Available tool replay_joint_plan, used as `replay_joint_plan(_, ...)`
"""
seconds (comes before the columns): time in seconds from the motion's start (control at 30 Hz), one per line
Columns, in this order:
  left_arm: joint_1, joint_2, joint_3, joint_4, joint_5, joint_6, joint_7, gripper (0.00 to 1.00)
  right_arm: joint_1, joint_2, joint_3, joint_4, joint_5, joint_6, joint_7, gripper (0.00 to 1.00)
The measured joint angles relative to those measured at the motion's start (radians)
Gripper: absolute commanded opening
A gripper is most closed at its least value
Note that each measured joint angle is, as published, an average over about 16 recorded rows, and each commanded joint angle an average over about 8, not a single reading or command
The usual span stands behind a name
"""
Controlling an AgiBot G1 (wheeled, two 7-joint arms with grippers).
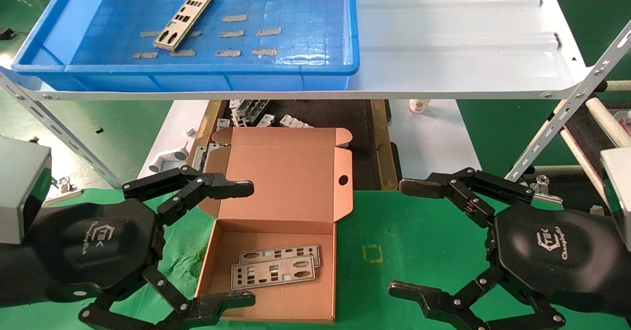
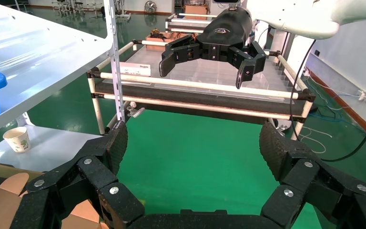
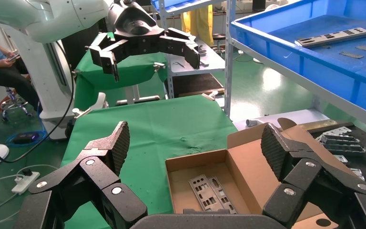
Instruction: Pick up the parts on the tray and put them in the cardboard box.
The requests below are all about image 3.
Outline yellow hanging garment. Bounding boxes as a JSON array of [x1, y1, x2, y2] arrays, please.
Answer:
[[180, 8, 214, 47]]

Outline black round stool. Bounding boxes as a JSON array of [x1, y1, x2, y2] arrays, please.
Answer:
[[212, 32, 226, 53]]

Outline wheeled swivel stool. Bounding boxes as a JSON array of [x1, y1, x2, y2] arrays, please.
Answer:
[[0, 86, 34, 124]]

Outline blue plastic tray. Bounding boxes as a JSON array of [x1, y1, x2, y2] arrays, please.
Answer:
[[230, 0, 366, 119]]

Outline seated person dark clothes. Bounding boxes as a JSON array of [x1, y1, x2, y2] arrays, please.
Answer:
[[0, 29, 42, 113]]

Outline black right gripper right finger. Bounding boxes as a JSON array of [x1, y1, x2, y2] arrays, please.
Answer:
[[260, 123, 366, 229]]

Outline perforated white shelf post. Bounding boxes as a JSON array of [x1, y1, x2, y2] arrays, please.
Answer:
[[224, 0, 236, 118]]

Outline white robot torso column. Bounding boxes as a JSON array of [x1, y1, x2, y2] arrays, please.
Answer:
[[3, 19, 77, 141]]

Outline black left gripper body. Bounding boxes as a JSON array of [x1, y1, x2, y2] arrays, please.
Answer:
[[107, 0, 167, 56]]

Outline black floor device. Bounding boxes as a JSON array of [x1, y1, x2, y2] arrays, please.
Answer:
[[12, 132, 41, 146]]

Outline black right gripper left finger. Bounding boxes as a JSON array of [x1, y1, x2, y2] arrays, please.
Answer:
[[12, 121, 148, 229]]

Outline background white shelf unit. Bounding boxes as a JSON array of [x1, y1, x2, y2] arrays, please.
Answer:
[[151, 0, 226, 100]]

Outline white power strip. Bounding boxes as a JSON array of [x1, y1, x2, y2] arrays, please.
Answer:
[[11, 171, 41, 196]]

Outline black hanging cable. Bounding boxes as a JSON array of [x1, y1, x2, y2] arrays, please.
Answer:
[[0, 41, 76, 164]]

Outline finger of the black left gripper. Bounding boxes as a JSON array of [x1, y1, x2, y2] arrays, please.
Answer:
[[88, 33, 131, 83], [158, 28, 202, 70]]

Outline black equipment cabinet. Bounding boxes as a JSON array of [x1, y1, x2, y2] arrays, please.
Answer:
[[61, 19, 108, 61]]

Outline white flat shelf board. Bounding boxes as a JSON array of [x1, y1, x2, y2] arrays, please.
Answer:
[[232, 108, 331, 131]]

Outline background blue tray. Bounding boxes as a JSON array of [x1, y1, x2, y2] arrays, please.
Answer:
[[152, 0, 203, 10]]

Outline white plastic pipe connector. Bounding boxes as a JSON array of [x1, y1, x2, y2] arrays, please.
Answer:
[[245, 118, 265, 128]]

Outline brown cardboard box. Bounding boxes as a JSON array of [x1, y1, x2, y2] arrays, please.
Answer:
[[165, 117, 366, 229]]

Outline black mat board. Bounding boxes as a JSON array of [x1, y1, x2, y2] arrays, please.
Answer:
[[171, 73, 225, 98]]

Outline metal table frame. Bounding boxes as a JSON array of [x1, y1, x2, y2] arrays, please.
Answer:
[[115, 84, 162, 107]]

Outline background green table cloth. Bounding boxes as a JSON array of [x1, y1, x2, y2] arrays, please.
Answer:
[[73, 31, 169, 110]]

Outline silver metal shield plate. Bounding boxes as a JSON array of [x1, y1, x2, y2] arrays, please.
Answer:
[[188, 174, 226, 213], [295, 27, 366, 49], [208, 177, 238, 215]]

